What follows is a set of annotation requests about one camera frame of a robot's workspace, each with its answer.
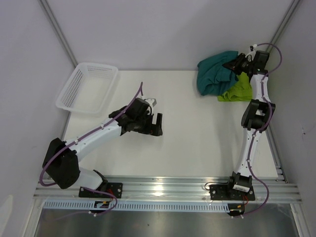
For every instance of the left aluminium frame post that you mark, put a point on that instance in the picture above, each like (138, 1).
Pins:
(47, 10)

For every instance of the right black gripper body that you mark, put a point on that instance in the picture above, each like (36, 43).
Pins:
(246, 65)

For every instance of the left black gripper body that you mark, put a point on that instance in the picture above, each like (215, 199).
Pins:
(143, 123)

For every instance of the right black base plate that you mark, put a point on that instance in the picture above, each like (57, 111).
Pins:
(221, 191)

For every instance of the aluminium frame post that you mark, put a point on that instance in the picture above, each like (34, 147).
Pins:
(286, 19)
(47, 10)

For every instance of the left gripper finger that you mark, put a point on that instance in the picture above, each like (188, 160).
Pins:
(158, 126)
(151, 129)

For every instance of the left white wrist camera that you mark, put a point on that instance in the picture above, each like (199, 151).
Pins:
(151, 101)

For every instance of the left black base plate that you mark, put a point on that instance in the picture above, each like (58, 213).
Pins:
(112, 188)

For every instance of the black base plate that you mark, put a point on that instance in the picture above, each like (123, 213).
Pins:
(112, 188)
(221, 191)

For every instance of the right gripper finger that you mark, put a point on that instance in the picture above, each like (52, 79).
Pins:
(241, 58)
(233, 66)

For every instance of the white slotted cable duct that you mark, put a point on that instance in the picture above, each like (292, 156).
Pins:
(217, 207)

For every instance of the lime green shorts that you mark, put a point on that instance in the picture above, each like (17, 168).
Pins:
(241, 91)

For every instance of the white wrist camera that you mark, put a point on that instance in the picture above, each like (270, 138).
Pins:
(252, 50)
(151, 101)

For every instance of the right aluminium frame post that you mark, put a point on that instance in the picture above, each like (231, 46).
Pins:
(286, 19)

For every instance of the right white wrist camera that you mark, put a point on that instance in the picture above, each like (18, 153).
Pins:
(252, 50)

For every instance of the teal green shorts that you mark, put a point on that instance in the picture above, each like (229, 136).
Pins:
(214, 79)

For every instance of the white plastic basket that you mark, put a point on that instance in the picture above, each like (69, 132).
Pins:
(88, 89)

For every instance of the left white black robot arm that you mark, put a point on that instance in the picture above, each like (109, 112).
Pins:
(62, 159)

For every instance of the aluminium mounting rail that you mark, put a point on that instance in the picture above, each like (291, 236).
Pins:
(172, 189)

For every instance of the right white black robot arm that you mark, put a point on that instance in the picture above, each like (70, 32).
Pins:
(255, 119)

